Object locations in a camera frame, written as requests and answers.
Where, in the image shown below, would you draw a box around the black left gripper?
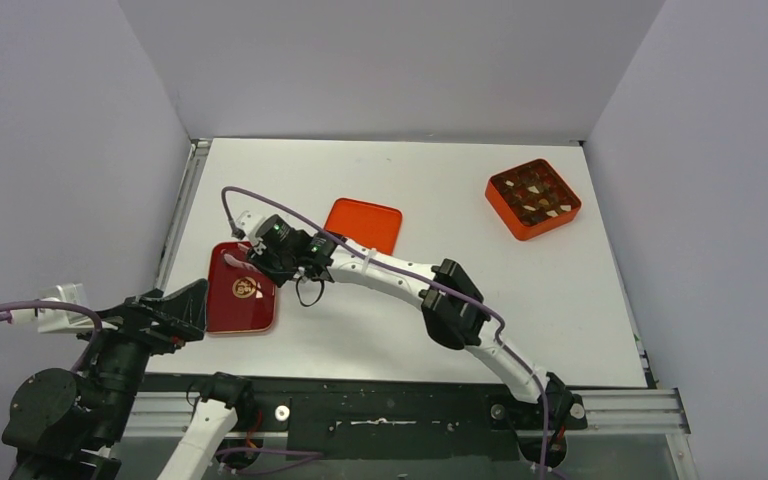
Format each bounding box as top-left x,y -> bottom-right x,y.
69,273 -> 209,438

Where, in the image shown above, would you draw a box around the orange compartment chocolate box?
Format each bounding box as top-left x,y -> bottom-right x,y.
484,158 -> 582,241

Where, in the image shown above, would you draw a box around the pink silicone tongs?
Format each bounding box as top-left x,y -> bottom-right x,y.
222,254 -> 257,271

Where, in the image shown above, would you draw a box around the orange box lid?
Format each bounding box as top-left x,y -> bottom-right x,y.
324,198 -> 403,255

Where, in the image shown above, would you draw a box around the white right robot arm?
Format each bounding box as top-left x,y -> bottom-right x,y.
230,212 -> 586,432

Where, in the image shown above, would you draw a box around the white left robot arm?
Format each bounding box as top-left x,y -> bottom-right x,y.
2,279 -> 257,479

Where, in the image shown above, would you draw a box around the aluminium table edge rail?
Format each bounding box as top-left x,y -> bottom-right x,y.
154,138 -> 213,290

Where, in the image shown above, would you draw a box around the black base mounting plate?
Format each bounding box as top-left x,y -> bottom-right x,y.
132,374 -> 597,462

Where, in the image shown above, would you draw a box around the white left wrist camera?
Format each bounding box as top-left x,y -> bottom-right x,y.
9,283 -> 100,336

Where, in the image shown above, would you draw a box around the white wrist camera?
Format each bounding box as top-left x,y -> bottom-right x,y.
9,283 -> 100,336
230,211 -> 266,244

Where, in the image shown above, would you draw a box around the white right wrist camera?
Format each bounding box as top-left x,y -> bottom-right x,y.
230,211 -> 266,244

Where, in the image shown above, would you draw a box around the red chocolate tray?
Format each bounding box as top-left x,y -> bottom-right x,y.
206,242 -> 277,335

